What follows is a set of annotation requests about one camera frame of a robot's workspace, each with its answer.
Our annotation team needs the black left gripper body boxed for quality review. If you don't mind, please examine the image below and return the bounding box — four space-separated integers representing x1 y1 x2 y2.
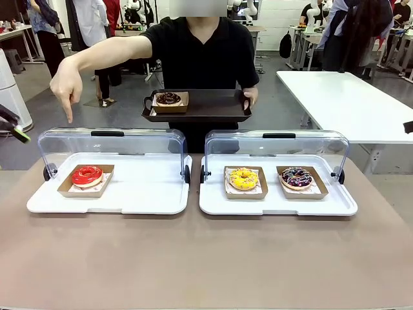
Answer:
0 103 21 130

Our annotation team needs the dark brown serving tray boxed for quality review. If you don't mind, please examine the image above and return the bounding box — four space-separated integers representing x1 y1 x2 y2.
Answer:
141 88 253 123

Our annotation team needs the person's right forearm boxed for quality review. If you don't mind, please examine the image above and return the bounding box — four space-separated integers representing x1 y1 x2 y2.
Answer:
64 37 130 74

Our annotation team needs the red glazed donut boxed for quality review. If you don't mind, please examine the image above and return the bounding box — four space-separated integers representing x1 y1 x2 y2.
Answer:
71 165 105 189
57 164 116 199

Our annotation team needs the printed paper under red donut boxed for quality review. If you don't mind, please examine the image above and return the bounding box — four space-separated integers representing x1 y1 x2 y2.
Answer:
67 172 113 194

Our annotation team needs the printed paper under sprinkle chocolate donut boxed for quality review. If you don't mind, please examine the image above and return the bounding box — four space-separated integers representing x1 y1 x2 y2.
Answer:
279 174 323 194

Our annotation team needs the chocolate donut with coloured sprinkles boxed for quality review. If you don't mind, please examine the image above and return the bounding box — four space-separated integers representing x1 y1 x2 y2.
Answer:
281 167 313 191

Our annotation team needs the printed paper under yellow donut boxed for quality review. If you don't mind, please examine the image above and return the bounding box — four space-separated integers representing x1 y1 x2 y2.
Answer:
225 170 264 194

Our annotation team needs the yellow glazed sprinkle donut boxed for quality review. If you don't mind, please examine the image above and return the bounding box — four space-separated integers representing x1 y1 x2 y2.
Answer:
228 167 260 191

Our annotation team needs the person in black shirt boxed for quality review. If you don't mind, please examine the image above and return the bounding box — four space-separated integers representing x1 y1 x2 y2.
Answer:
140 8 261 154

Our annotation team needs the person's right hand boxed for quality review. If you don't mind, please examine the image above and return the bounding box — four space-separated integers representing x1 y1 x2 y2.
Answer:
49 57 85 124

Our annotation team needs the person's left hand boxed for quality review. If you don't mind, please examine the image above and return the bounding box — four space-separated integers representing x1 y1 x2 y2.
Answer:
242 87 259 109

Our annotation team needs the white cylindrical air purifier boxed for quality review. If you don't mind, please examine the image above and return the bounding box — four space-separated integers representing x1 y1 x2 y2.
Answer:
0 48 34 133

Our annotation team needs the grey plastic stool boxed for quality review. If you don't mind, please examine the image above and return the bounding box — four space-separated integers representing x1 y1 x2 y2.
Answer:
3 48 26 75

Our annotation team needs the white folding table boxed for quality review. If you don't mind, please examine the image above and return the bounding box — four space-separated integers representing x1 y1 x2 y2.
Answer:
276 70 413 175

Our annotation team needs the white background workbench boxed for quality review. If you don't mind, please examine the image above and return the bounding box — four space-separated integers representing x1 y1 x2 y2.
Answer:
0 23 45 65

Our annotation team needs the bystander in blue plaid shirt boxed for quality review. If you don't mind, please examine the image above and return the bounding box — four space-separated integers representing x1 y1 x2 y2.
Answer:
26 0 66 79

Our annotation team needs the clear display case lid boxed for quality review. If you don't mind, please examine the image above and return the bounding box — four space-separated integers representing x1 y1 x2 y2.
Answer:
37 127 188 181
205 129 350 181

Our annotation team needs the bystander in dark long coat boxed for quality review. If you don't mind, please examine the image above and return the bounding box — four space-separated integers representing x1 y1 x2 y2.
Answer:
317 0 395 78

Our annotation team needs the bystander in white shirt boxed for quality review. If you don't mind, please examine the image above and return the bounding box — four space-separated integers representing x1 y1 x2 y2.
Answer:
66 0 123 107

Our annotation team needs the grey background desk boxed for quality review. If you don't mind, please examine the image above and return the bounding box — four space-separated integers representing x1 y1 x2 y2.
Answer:
286 25 325 71

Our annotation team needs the white display case base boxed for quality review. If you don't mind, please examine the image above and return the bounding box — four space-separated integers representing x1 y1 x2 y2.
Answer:
26 152 194 216
199 153 358 216

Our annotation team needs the black backpack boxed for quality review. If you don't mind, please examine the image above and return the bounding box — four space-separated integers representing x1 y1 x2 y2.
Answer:
279 30 293 59

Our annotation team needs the black lid handle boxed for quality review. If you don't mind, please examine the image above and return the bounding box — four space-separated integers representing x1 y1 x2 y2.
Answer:
90 130 125 138
262 132 296 140

